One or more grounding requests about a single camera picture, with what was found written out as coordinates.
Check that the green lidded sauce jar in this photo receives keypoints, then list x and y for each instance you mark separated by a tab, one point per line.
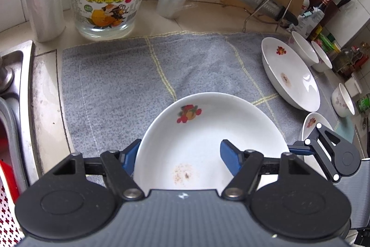
325	40

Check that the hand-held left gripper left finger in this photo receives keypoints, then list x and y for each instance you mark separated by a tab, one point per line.
130	158

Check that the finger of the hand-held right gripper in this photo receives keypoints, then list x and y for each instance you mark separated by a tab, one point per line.
300	150

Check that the dark soy sauce bottle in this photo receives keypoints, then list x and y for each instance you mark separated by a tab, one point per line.
326	2

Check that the white plastic container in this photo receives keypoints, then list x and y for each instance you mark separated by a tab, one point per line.
354	85

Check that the white plate with fruit print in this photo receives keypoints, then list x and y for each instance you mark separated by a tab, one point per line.
202	134
289	70

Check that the teal fabric mat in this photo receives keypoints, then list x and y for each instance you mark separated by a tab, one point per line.
347	128

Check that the light blue binder clip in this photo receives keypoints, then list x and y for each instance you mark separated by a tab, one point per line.
308	14

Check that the white bag with red label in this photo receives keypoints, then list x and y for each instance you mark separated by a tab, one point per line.
305	2

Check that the green can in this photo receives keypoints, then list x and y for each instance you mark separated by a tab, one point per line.
364	104

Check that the clear glass bottle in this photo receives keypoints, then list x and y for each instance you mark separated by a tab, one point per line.
345	60

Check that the white floral bowl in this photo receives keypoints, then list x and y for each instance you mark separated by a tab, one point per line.
300	47
322	59
342	101
310	121

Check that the red perforated basket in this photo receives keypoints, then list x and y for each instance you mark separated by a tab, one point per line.
5	206

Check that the grey dish cloth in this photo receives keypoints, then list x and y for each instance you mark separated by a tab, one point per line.
115	76

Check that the stainless steel sink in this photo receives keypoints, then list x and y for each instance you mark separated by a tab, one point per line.
17	82

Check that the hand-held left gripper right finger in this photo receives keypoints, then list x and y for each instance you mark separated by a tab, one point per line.
229	157

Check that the red capped bottle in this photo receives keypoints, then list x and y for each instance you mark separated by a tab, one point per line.
360	56

